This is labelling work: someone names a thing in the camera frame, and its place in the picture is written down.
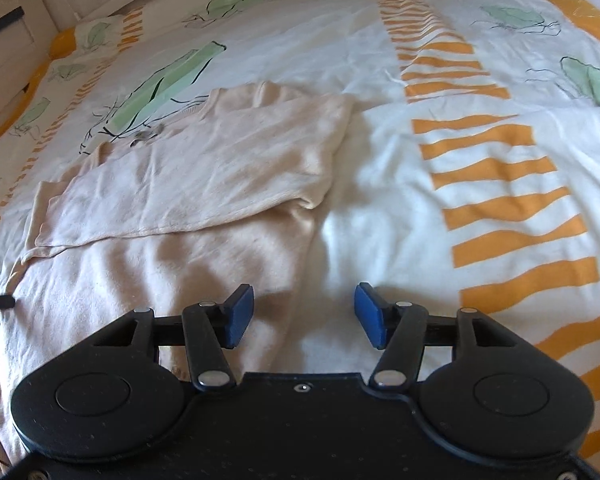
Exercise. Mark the beige printed sweater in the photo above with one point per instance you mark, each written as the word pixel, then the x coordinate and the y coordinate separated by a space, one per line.
pixel 205 160

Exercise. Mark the white drawer cabinet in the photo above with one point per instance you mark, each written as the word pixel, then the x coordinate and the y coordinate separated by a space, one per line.
pixel 5 60

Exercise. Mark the leaf printed duvet cover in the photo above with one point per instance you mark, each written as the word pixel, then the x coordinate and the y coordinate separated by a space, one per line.
pixel 380 200

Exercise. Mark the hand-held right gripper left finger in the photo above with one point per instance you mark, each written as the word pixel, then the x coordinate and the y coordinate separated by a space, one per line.
pixel 240 315

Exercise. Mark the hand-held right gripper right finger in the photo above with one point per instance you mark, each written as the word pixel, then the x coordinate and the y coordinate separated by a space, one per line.
pixel 372 315

